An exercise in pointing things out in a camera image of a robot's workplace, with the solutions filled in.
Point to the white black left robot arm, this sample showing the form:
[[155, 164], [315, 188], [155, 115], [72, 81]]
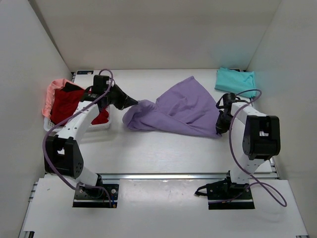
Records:
[[61, 151]]

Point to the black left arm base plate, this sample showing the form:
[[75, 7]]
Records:
[[96, 198]]

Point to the purple t shirt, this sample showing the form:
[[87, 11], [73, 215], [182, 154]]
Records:
[[186, 108]]

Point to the black garment in basket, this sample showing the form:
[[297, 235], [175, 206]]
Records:
[[69, 87]]

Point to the pink t shirt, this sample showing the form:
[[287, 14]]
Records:
[[50, 97]]

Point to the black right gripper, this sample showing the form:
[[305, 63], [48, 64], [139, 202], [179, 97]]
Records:
[[220, 128]]

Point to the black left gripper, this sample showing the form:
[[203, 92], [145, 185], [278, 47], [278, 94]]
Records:
[[125, 100]]

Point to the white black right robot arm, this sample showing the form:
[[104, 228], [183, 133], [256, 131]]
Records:
[[261, 138]]

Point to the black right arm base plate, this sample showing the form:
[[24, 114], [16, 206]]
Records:
[[227, 195]]

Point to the red t shirt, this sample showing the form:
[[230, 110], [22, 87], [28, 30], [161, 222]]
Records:
[[65, 103]]

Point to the folded teal t shirt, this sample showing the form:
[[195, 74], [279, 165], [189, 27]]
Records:
[[228, 80]]

